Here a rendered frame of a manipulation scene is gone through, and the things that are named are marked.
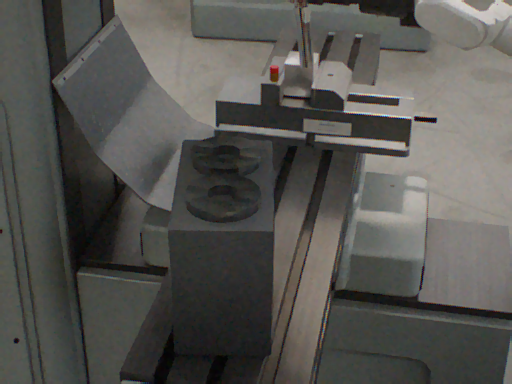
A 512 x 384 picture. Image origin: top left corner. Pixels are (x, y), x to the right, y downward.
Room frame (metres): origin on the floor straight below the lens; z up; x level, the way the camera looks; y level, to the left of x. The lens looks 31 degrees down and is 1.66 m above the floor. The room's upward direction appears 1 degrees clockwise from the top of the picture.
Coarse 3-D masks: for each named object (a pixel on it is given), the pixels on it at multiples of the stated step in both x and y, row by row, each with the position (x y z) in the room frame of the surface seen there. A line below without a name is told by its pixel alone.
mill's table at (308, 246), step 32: (288, 32) 1.93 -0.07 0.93; (320, 32) 1.93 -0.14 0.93; (352, 32) 1.93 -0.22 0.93; (352, 64) 1.80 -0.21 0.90; (288, 160) 1.36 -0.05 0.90; (320, 160) 1.33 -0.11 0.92; (352, 160) 1.33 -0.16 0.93; (288, 192) 1.22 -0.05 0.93; (320, 192) 1.26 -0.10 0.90; (352, 192) 1.30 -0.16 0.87; (288, 224) 1.12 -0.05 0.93; (320, 224) 1.12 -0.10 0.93; (288, 256) 1.04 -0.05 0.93; (320, 256) 1.04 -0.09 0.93; (160, 288) 0.96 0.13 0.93; (288, 288) 0.99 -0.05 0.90; (320, 288) 0.96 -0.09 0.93; (160, 320) 0.89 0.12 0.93; (288, 320) 0.92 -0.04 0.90; (320, 320) 0.90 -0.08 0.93; (128, 352) 0.83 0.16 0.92; (160, 352) 0.83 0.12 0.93; (288, 352) 0.83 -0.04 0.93; (320, 352) 0.89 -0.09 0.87
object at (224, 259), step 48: (192, 144) 1.03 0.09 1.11; (240, 144) 1.00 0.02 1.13; (192, 192) 0.88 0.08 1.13; (240, 192) 0.88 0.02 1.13; (192, 240) 0.82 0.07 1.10; (240, 240) 0.82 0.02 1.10; (192, 288) 0.82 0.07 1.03; (240, 288) 0.82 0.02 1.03; (192, 336) 0.82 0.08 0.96; (240, 336) 0.82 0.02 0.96
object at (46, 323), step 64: (0, 0) 1.27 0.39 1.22; (64, 0) 1.38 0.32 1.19; (0, 64) 1.27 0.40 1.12; (64, 64) 1.34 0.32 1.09; (0, 128) 1.26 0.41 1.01; (64, 128) 1.31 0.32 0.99; (0, 192) 1.25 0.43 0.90; (64, 192) 1.29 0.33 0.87; (0, 256) 1.25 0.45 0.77; (64, 256) 1.28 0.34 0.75; (0, 320) 1.25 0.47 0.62; (64, 320) 1.27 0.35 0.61
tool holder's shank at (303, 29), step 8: (296, 8) 1.36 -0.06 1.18; (304, 8) 1.35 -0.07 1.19; (296, 16) 1.36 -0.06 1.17; (304, 16) 1.36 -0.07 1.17; (296, 24) 1.36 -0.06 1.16; (304, 24) 1.36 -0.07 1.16; (296, 32) 1.36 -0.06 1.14; (304, 32) 1.35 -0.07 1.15; (304, 40) 1.35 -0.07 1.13; (304, 48) 1.35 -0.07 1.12; (312, 48) 1.36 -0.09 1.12; (304, 56) 1.35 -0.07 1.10; (312, 56) 1.36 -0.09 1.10; (304, 64) 1.35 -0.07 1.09; (312, 64) 1.35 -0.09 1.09
